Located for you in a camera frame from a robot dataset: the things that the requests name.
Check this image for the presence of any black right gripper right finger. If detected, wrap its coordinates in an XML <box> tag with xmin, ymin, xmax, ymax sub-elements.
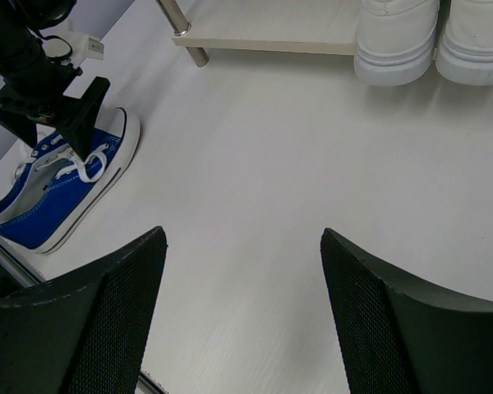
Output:
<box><xmin>320</xmin><ymin>228</ymin><xmax>493</xmax><ymax>393</ymax></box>

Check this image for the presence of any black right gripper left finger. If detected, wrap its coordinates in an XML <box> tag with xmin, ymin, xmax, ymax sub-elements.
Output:
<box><xmin>0</xmin><ymin>227</ymin><xmax>167</xmax><ymax>393</ymax></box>

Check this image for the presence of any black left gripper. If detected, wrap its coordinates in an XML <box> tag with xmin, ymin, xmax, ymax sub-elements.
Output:
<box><xmin>0</xmin><ymin>1</ymin><xmax>110</xmax><ymax>159</ymax></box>

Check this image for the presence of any blue canvas sneaker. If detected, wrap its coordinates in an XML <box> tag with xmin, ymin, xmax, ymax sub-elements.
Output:
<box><xmin>0</xmin><ymin>108</ymin><xmax>141</xmax><ymax>254</ymax></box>

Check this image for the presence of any small white fashion sneaker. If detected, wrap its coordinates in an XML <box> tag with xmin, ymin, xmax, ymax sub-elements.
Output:
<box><xmin>436</xmin><ymin>1</ymin><xmax>493</xmax><ymax>86</ymax></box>
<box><xmin>354</xmin><ymin>0</ymin><xmax>440</xmax><ymax>87</ymax></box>

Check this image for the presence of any beige wooden shoe shelf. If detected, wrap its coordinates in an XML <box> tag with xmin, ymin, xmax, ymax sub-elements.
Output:
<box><xmin>159</xmin><ymin>1</ymin><xmax>363</xmax><ymax>57</ymax></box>

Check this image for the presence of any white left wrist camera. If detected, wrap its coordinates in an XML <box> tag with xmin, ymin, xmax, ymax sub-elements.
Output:
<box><xmin>43</xmin><ymin>30</ymin><xmax>104</xmax><ymax>67</ymax></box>

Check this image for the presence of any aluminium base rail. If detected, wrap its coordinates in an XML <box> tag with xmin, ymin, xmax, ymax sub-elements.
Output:
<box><xmin>0</xmin><ymin>241</ymin><xmax>45</xmax><ymax>298</ymax></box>

